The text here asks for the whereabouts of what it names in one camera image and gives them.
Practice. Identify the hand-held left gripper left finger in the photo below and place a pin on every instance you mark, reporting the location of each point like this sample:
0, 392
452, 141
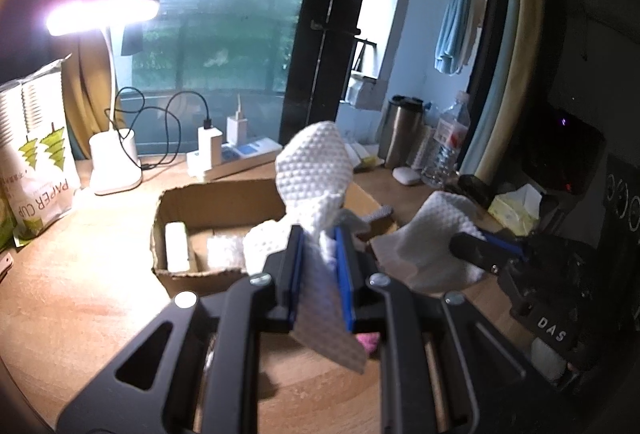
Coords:
295, 274

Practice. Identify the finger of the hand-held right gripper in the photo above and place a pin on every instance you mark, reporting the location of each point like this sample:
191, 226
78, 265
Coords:
505, 239
475, 249

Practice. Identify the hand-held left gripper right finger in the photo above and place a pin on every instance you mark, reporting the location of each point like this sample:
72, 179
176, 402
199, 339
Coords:
345, 284

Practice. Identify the bubble wrap bundle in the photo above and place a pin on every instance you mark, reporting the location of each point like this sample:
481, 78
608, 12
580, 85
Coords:
225, 254

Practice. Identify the grey sponge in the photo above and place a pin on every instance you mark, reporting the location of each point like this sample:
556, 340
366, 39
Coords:
382, 213

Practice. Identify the cardboard box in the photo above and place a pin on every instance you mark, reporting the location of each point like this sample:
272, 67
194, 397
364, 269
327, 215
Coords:
190, 281

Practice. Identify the white embossed cloth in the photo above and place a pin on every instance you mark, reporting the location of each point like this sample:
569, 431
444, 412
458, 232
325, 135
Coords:
312, 164

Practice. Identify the white foam piece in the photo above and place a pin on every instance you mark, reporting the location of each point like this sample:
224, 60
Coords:
177, 246

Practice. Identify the yellow tissue box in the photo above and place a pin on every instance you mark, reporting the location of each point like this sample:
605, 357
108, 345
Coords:
510, 214

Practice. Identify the black box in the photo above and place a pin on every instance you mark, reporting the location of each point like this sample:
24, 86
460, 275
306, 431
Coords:
475, 189

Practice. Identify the pink sponge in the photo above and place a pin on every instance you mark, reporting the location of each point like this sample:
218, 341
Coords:
368, 343

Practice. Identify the white earbuds case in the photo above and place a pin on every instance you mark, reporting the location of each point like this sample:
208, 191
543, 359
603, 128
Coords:
406, 175

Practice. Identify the clear water bottle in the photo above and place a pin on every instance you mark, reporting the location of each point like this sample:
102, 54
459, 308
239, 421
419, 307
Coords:
445, 149

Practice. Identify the clear ribbed container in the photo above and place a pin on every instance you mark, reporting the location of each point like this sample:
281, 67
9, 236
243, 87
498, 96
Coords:
422, 149

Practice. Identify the white power strip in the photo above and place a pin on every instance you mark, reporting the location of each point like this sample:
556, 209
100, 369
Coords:
250, 154

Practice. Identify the steel tumbler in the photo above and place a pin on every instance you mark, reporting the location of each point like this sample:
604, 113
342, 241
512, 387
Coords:
400, 134

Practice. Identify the wide white charger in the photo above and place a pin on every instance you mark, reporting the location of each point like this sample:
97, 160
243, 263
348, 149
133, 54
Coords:
209, 147

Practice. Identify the slim white charger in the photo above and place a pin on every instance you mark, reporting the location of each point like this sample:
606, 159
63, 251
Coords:
237, 129

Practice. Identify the white balcony box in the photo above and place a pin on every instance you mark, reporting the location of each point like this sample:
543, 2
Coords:
365, 93

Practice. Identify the hanging blue clothes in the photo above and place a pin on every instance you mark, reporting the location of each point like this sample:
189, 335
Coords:
450, 39

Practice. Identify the white desk lamp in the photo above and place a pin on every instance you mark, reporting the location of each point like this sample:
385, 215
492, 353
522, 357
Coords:
115, 164

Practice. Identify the brown curtain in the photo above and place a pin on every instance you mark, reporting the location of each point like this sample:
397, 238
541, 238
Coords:
92, 89

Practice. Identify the clear paper cup pack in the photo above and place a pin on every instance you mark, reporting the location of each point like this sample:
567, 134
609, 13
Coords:
35, 164

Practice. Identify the green paper cup pack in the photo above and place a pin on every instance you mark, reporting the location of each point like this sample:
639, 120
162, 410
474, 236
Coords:
5, 224

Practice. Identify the black door frame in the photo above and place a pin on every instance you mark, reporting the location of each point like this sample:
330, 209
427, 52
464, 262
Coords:
320, 39

